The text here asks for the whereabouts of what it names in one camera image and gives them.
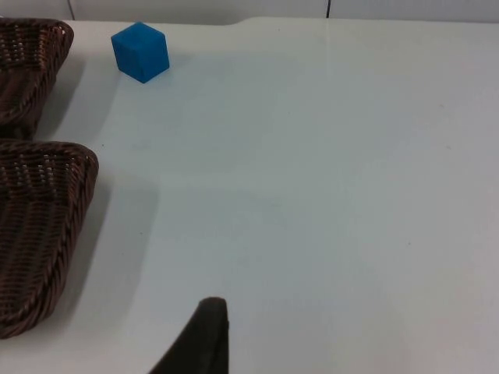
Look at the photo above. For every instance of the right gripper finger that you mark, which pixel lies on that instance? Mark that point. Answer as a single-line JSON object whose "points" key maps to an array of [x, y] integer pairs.
{"points": [[204, 343]]}

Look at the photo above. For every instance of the dark brown wicker basket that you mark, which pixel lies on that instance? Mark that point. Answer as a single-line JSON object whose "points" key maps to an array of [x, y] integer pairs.
{"points": [[39, 233], [27, 66]]}

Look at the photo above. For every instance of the blue cube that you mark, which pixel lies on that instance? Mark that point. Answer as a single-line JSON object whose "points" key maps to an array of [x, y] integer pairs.
{"points": [[141, 50]]}

